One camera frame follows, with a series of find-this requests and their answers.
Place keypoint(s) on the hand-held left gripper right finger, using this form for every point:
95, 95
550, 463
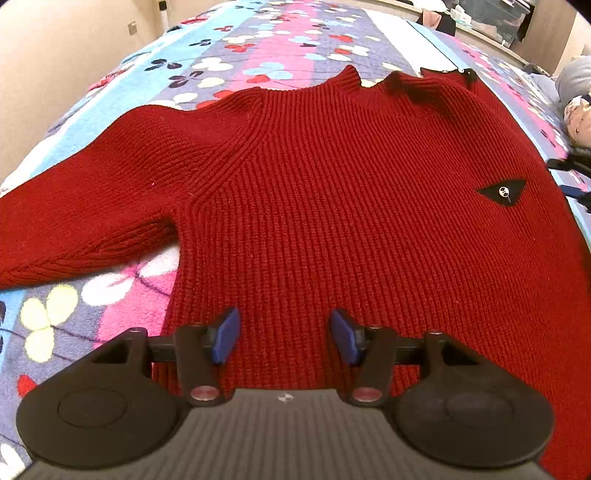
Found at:
344, 334

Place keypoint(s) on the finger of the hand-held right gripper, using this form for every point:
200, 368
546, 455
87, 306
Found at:
579, 193
570, 165

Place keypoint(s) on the red knitted sweater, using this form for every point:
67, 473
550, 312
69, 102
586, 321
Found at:
351, 203

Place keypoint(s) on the white bed sheet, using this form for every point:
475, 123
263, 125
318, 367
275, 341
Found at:
406, 39

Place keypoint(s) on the pink cloth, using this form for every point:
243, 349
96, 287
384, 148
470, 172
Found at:
434, 17

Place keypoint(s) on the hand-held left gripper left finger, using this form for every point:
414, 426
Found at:
227, 334

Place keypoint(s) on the floral fleece blanket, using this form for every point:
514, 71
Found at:
258, 50

